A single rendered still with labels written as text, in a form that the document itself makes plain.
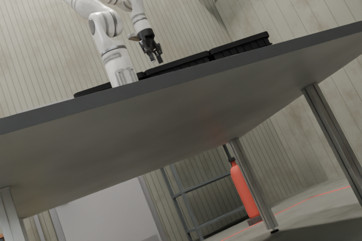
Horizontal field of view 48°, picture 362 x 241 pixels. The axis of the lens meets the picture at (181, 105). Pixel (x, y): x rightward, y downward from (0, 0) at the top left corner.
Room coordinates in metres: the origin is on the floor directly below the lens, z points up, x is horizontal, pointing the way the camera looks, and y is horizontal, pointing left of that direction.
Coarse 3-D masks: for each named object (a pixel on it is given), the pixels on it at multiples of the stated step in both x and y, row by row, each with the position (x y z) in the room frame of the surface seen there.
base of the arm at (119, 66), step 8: (120, 48) 1.28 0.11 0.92; (104, 56) 1.28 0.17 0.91; (112, 56) 1.27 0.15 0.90; (120, 56) 1.28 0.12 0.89; (128, 56) 1.30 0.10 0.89; (104, 64) 1.30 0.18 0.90; (112, 64) 1.27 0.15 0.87; (120, 64) 1.27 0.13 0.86; (128, 64) 1.29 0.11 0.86; (112, 72) 1.28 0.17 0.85; (120, 72) 1.27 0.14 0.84; (128, 72) 1.28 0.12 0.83; (112, 80) 1.29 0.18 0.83; (120, 80) 1.27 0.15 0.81; (128, 80) 1.28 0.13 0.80; (136, 80) 1.29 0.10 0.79
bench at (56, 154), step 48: (288, 48) 1.23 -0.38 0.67; (336, 48) 1.45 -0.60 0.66; (96, 96) 0.98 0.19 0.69; (144, 96) 1.05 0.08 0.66; (192, 96) 1.26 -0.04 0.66; (240, 96) 1.56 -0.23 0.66; (288, 96) 2.04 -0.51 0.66; (0, 144) 0.94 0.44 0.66; (48, 144) 1.11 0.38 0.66; (96, 144) 1.34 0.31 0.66; (144, 144) 1.69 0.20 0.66; (192, 144) 2.26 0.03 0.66; (240, 144) 2.82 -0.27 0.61; (336, 144) 1.97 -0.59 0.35; (0, 192) 1.38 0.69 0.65; (48, 192) 1.83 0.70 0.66
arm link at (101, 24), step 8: (96, 16) 1.26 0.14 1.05; (104, 16) 1.27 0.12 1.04; (112, 16) 1.28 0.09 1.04; (96, 24) 1.26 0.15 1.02; (104, 24) 1.27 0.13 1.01; (112, 24) 1.28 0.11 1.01; (96, 32) 1.27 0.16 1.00; (104, 32) 1.26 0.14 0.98; (112, 32) 1.30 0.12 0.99; (96, 40) 1.29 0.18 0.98; (104, 40) 1.26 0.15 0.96; (112, 40) 1.27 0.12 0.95; (104, 48) 1.27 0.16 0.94; (112, 48) 1.27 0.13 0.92
